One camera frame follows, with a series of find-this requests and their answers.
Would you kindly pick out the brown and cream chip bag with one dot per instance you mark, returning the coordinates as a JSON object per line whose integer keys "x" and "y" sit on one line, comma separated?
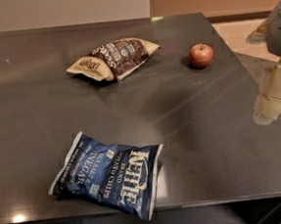
{"x": 115, "y": 60}

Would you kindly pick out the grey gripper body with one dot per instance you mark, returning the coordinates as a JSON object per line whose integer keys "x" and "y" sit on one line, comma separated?
{"x": 280, "y": 36}

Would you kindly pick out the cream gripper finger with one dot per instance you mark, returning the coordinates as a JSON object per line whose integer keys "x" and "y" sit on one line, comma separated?
{"x": 268, "y": 103}

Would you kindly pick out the red apple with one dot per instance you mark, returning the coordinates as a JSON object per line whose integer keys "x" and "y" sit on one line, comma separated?
{"x": 201, "y": 55}

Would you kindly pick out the blue Kettle chip bag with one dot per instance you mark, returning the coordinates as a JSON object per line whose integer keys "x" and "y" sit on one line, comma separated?
{"x": 116, "y": 176}

